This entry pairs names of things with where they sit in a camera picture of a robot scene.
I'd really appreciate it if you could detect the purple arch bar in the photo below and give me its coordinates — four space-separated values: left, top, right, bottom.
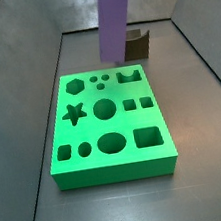
97 0 128 63

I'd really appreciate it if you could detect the black cradle fixture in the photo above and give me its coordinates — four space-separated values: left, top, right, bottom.
124 29 150 61

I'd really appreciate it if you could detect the green shape-sorter block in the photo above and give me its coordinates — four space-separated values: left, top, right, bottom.
50 65 178 190

